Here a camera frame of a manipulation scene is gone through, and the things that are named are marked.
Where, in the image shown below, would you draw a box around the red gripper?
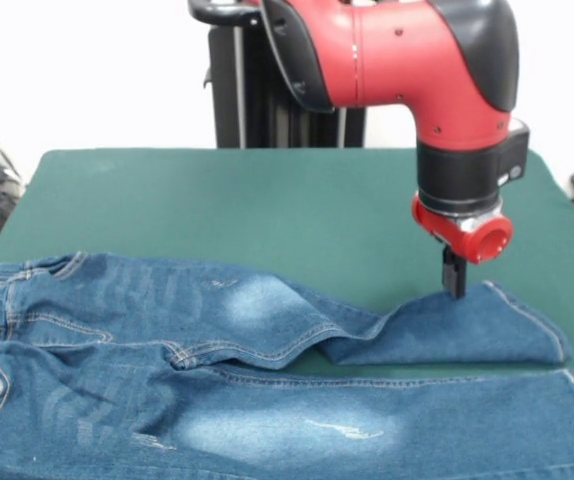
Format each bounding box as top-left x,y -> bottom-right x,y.
411,195 -> 514,301

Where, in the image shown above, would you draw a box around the blue denim jeans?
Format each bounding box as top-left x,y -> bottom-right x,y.
0,251 -> 574,480

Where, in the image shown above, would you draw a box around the dark green table cloth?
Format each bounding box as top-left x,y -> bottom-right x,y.
0,146 -> 574,480

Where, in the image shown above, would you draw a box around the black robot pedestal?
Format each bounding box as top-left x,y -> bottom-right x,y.
189,0 -> 368,149

